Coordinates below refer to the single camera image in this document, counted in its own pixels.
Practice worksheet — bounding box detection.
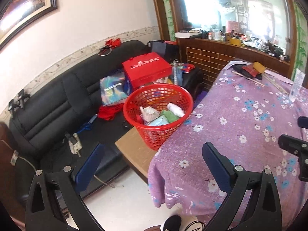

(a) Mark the iridescent shopping bag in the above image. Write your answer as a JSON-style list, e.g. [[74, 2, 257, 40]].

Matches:
[[100, 72, 127, 106]]

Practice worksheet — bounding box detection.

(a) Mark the white lotion tube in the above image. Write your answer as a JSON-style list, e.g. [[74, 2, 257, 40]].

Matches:
[[289, 68, 305, 103]]

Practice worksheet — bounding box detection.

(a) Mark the wooden chopstick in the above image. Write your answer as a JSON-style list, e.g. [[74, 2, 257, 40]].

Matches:
[[231, 70, 265, 87]]

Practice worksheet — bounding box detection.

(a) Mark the red cloth on sofa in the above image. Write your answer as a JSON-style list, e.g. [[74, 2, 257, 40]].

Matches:
[[105, 38, 121, 49]]

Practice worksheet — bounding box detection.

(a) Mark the teal tissue pack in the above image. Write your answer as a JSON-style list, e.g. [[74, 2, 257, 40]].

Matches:
[[148, 115, 169, 126]]

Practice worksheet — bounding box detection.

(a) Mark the framed picture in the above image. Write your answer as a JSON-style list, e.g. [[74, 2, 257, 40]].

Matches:
[[1, 0, 57, 49]]

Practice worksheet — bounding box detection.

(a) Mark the wooden brick-pattern counter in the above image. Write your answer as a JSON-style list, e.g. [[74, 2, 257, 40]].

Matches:
[[177, 38, 294, 91]]

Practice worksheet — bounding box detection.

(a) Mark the purple floral tablecloth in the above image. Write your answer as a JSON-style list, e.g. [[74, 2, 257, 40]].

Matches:
[[148, 69, 307, 228]]

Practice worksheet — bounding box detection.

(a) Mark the red plastic basket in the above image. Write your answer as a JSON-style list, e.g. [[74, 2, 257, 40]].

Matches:
[[123, 84, 193, 151]]

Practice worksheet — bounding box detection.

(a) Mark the cardboard box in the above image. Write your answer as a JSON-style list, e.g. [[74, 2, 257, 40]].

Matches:
[[115, 127, 157, 184]]

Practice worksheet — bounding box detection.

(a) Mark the white power strip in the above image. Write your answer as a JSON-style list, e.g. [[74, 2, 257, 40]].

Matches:
[[65, 133, 82, 157]]

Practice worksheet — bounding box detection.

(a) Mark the yellow tin on counter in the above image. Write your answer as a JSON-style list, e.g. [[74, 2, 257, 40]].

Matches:
[[229, 38, 242, 46]]

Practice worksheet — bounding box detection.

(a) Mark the black leather sofa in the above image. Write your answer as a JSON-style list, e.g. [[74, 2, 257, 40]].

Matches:
[[9, 40, 151, 203]]

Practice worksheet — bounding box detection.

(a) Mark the yellow square dish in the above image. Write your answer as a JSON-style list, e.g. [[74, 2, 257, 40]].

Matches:
[[253, 62, 266, 74]]

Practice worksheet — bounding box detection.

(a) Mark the green towel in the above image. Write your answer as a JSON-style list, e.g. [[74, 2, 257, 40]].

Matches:
[[160, 110, 180, 123]]

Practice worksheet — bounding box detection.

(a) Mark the white red paper bag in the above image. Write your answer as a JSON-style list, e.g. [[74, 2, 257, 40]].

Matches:
[[139, 106, 160, 123]]

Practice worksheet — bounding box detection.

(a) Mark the small white bottle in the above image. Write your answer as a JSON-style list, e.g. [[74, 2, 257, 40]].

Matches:
[[167, 103, 185, 117]]

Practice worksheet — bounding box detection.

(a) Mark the dark red pouch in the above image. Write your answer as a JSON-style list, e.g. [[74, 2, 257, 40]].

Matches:
[[241, 64, 262, 80]]

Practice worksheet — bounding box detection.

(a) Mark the dark navy paper bag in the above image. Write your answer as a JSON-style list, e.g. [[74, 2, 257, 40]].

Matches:
[[148, 41, 180, 63]]

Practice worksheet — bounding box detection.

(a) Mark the red gift box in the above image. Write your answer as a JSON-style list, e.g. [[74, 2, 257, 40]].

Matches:
[[122, 52, 172, 90]]

